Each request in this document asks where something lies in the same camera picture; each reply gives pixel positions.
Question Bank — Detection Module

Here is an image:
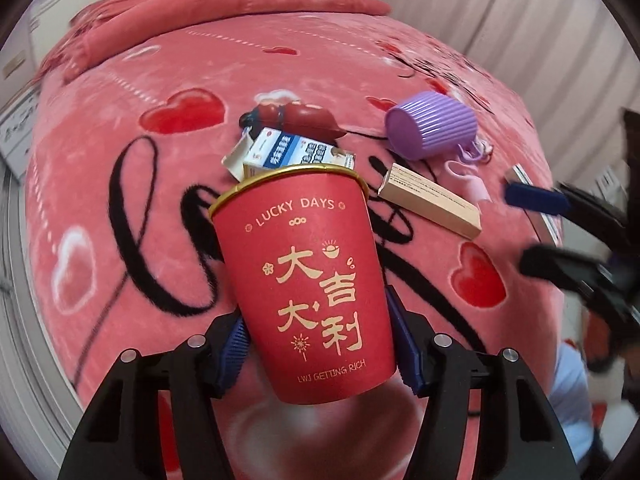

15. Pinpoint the white nightstand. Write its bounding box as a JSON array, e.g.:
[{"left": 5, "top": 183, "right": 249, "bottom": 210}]
[{"left": 0, "top": 52, "right": 42, "bottom": 182}]

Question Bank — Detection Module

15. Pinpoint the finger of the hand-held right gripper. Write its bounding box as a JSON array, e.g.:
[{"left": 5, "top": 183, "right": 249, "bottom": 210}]
[
  {"left": 517, "top": 244, "right": 640, "bottom": 322},
  {"left": 504, "top": 181, "right": 627, "bottom": 242}
]

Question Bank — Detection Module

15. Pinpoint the person's light blue pants leg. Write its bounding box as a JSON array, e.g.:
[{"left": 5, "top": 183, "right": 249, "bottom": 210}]
[{"left": 547, "top": 340, "right": 608, "bottom": 477}]

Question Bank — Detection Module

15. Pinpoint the purple ribbed plastic cup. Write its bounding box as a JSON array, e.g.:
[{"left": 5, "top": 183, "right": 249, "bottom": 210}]
[{"left": 384, "top": 91, "right": 481, "bottom": 162}]

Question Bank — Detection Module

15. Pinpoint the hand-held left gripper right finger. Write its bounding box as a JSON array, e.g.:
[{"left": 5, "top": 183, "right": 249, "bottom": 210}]
[{"left": 384, "top": 285, "right": 583, "bottom": 480}]

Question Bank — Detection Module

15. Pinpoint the pale pleated curtain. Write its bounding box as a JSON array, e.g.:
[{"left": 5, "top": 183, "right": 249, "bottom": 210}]
[{"left": 295, "top": 0, "right": 633, "bottom": 173}]

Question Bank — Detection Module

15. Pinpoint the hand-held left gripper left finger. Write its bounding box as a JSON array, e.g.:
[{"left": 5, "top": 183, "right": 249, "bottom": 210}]
[{"left": 57, "top": 312, "right": 251, "bottom": 480}]

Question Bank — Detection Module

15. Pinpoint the pink small cup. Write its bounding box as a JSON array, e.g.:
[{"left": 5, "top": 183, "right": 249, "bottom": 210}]
[{"left": 442, "top": 159, "right": 489, "bottom": 204}]

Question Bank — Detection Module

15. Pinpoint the folded red quilt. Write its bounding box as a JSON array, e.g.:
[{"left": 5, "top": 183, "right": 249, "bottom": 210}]
[{"left": 37, "top": 0, "right": 393, "bottom": 86}]

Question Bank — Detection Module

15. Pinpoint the beige paper tag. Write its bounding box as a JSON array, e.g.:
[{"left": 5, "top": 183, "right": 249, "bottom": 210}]
[{"left": 222, "top": 135, "right": 257, "bottom": 179}]

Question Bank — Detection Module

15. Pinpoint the blue and white medicine box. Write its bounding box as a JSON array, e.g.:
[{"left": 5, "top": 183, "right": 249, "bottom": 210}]
[{"left": 243, "top": 127, "right": 357, "bottom": 181}]

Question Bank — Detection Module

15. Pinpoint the red paper cup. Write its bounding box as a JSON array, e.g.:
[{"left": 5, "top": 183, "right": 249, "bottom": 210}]
[{"left": 209, "top": 164, "right": 398, "bottom": 406}]

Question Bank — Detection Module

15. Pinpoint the long beige cardboard box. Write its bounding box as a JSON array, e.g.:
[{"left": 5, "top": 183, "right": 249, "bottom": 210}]
[{"left": 377, "top": 162, "right": 483, "bottom": 240}]

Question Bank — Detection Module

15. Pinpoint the bed with pink blanket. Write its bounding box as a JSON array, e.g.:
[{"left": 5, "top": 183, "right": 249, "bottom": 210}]
[{"left": 25, "top": 0, "right": 593, "bottom": 480}]

